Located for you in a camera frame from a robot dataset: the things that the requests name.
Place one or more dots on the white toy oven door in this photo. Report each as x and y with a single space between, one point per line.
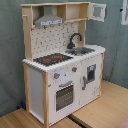
63 98

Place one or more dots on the white toy microwave door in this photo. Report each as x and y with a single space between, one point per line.
96 11

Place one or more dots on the wooden toy kitchen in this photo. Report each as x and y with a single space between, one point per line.
46 40

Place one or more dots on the black toy stovetop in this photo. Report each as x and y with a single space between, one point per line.
52 59

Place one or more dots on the right red stove knob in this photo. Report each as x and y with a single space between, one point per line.
74 69

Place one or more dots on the red stove knob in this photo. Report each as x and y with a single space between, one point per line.
74 69
56 75

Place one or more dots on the left red stove knob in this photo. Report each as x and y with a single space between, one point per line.
56 75

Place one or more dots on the grey toy sink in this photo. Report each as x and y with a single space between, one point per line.
79 51

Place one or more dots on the black toy faucet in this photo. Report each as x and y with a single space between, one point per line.
73 40

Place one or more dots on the white cabinet door with dispenser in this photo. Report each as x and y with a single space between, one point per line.
90 79

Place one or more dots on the grey range hood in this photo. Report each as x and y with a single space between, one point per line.
48 18

